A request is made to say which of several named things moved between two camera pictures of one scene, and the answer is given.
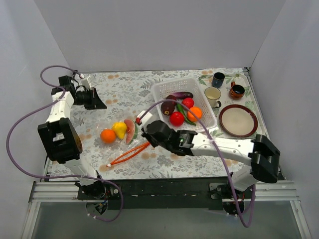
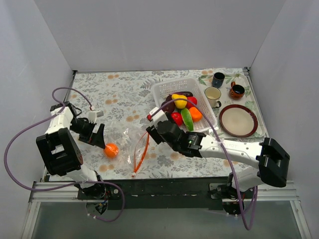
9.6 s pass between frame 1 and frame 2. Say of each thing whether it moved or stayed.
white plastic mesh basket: stayed
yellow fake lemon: moved
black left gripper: moved
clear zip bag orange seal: moved
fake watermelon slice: moved
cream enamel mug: stayed
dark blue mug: stayed
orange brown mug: stayed
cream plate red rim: stayed
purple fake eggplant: stayed
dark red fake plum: stayed
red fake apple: stayed
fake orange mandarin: stayed
